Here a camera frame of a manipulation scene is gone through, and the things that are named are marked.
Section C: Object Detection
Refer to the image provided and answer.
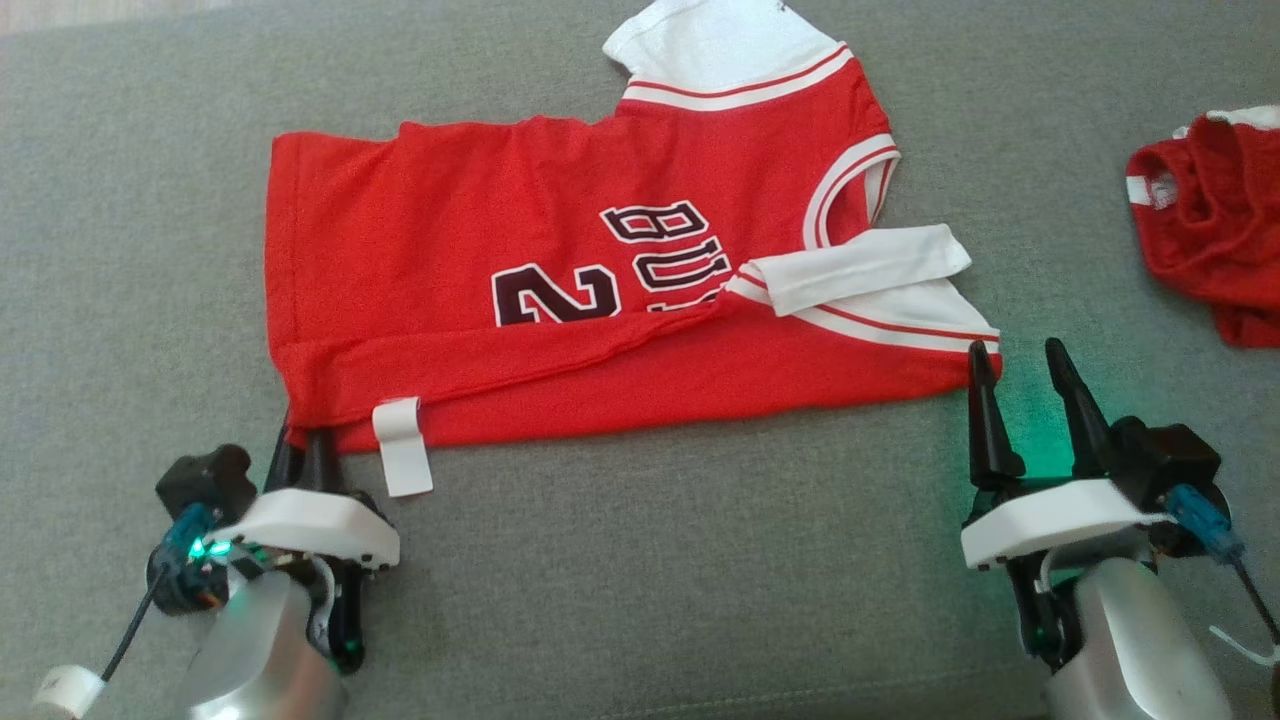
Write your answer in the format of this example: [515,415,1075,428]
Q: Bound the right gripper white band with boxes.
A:
[960,337,1173,669]

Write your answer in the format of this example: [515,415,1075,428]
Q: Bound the red white shorts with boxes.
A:
[1125,105,1280,349]

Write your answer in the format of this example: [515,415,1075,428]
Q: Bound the large grey sofa seat cushion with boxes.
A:
[0,0,1280,720]

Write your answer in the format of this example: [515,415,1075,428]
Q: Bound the white zip tie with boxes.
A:
[1208,625,1280,669]

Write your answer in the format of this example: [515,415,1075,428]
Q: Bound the white cable label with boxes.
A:
[30,664,106,720]

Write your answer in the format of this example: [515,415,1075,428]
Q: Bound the red white basketball jersey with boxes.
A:
[265,0,1001,498]

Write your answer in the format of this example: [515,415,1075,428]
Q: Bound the black cable with teal plug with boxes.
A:
[1165,485,1280,649]
[100,505,216,683]

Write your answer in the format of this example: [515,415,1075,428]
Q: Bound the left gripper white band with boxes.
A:
[205,410,401,673]

